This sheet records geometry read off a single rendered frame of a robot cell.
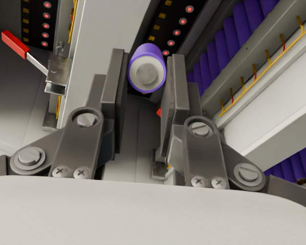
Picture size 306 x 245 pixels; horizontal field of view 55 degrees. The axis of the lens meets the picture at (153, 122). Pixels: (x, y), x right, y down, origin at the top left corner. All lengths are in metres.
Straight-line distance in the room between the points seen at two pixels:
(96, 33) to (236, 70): 0.15
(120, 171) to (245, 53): 0.28
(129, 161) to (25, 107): 0.19
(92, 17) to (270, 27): 0.15
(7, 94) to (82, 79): 0.26
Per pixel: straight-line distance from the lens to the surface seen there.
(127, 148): 0.52
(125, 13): 0.24
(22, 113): 0.52
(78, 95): 0.32
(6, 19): 0.61
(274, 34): 0.30
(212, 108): 0.37
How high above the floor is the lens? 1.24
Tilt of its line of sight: 7 degrees down
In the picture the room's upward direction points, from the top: 65 degrees counter-clockwise
